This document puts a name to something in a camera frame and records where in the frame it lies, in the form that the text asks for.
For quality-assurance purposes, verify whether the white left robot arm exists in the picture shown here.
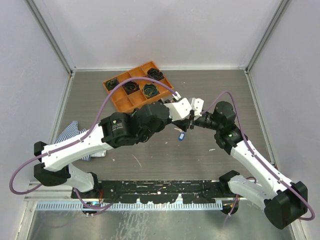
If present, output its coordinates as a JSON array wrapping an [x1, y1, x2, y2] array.
[[33, 98, 192, 198]]

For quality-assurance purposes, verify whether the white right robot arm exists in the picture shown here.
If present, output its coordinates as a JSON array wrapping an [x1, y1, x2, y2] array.
[[191, 98, 308, 230]]

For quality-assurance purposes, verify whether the blue yellow rolled tie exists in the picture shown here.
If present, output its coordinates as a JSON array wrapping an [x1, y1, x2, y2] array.
[[142, 83, 160, 99]]

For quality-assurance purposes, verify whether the dark rolled tie far left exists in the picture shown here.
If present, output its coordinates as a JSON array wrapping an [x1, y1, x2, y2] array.
[[104, 77, 119, 91]]

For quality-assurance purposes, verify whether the blue striped cloth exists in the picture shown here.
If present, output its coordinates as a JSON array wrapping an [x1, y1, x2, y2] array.
[[54, 120, 107, 162]]

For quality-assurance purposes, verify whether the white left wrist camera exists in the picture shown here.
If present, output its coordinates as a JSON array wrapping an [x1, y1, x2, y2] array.
[[164, 98, 192, 122]]

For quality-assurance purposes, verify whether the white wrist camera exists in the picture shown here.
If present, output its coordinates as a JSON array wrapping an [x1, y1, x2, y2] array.
[[190, 97, 204, 117], [164, 98, 192, 122]]

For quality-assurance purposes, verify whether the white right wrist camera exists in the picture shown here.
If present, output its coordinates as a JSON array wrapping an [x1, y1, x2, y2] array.
[[190, 97, 204, 117]]

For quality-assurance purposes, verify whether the black mounting base plate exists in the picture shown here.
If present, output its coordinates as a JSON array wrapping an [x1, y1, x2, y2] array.
[[80, 180, 236, 204]]

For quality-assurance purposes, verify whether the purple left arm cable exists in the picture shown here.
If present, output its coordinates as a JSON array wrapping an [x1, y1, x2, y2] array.
[[9, 76, 181, 195]]

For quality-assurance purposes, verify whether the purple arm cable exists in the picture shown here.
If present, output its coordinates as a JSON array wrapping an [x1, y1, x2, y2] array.
[[199, 91, 316, 222], [9, 76, 181, 195]]

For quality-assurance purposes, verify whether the slotted cable duct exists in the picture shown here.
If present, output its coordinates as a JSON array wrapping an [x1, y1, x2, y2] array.
[[35, 200, 223, 212]]

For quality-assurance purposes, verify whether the aluminium corner post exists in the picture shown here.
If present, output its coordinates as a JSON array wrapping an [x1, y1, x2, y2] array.
[[245, 0, 292, 74]]

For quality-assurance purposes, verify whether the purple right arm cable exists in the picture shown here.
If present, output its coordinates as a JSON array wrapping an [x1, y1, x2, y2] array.
[[199, 91, 316, 222]]

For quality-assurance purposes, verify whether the left aluminium frame post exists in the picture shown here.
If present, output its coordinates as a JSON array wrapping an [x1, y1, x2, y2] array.
[[25, 0, 76, 75]]

